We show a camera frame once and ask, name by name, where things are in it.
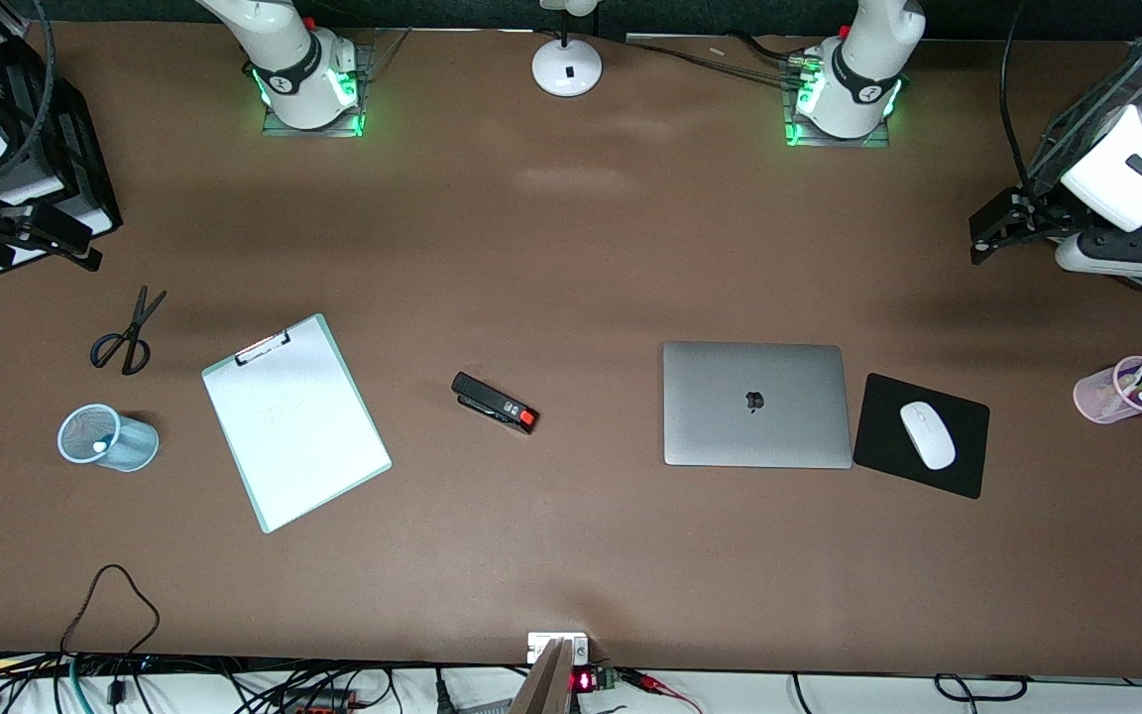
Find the white clipboard with green edge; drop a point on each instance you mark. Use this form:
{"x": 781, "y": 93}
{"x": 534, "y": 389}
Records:
{"x": 303, "y": 446}

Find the silver laptop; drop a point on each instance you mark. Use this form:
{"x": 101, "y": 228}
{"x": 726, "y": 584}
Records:
{"x": 759, "y": 407}

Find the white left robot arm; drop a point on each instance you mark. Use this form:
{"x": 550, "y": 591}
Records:
{"x": 1126, "y": 183}

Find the pink translucent pen cup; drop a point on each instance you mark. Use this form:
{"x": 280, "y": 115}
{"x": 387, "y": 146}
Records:
{"x": 1096, "y": 397}

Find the white round lamp base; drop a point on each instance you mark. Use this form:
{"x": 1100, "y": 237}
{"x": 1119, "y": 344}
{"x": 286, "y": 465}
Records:
{"x": 567, "y": 67}

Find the white computer mouse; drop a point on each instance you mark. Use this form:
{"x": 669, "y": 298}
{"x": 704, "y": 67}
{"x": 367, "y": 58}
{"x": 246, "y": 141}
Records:
{"x": 928, "y": 434}

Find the blue mesh pen cup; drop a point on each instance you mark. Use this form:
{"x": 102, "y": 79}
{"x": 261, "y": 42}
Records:
{"x": 130, "y": 444}

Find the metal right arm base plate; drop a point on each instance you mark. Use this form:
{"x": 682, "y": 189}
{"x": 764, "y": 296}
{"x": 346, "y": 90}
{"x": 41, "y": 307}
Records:
{"x": 333, "y": 132}

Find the black stapler with red end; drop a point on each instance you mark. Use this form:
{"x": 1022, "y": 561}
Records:
{"x": 492, "y": 400}

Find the black mouse pad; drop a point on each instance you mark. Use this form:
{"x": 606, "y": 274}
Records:
{"x": 878, "y": 436}

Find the grey camera post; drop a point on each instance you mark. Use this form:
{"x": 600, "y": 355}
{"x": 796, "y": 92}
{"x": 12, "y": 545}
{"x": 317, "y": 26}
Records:
{"x": 543, "y": 689}

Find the black stacked paper tray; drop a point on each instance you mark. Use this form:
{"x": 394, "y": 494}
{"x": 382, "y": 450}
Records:
{"x": 85, "y": 169}

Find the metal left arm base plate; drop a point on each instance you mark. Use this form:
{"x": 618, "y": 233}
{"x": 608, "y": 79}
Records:
{"x": 839, "y": 143}

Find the black mesh desk organizer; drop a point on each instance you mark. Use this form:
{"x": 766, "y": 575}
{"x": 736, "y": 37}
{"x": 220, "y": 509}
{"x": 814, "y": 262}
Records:
{"x": 1086, "y": 119}

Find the black orange power strip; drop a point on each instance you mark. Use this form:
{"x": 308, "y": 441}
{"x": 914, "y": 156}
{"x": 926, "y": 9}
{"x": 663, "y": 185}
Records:
{"x": 318, "y": 702}

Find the black scissors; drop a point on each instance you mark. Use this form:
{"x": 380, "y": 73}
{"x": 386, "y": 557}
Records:
{"x": 130, "y": 347}

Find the white mounting bracket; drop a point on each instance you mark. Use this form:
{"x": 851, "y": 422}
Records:
{"x": 541, "y": 645}

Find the circuit board with red display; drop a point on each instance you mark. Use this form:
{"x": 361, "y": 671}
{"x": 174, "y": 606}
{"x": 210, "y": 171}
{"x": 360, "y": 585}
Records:
{"x": 583, "y": 681}

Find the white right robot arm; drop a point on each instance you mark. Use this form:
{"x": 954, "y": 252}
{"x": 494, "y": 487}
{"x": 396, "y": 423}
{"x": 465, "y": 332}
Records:
{"x": 284, "y": 50}

